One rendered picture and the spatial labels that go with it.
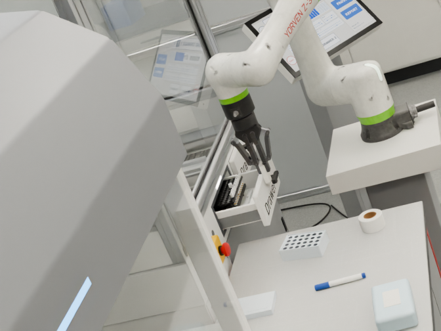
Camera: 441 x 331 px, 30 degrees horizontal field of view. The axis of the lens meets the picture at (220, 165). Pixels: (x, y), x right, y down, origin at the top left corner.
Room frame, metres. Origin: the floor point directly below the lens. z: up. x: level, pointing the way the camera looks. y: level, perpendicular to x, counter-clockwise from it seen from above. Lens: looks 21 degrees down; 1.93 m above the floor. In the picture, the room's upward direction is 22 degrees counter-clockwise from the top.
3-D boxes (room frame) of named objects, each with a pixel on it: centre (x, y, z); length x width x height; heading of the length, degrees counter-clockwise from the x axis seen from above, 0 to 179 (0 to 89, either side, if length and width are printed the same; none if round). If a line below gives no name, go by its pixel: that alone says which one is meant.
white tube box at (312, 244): (2.11, -0.14, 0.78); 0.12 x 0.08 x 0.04; 60
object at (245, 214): (2.44, 0.09, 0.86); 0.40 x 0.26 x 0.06; 71
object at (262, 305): (1.92, 0.07, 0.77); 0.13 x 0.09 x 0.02; 71
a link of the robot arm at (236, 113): (2.33, -0.11, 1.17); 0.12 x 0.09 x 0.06; 160
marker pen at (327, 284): (1.87, -0.18, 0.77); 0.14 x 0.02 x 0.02; 76
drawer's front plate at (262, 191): (2.37, -0.11, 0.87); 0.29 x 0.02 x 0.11; 161
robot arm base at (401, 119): (2.51, -0.60, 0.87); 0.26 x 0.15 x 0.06; 76
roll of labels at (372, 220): (2.09, -0.34, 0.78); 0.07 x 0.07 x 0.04
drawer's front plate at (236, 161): (2.71, -0.09, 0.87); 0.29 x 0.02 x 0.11; 161
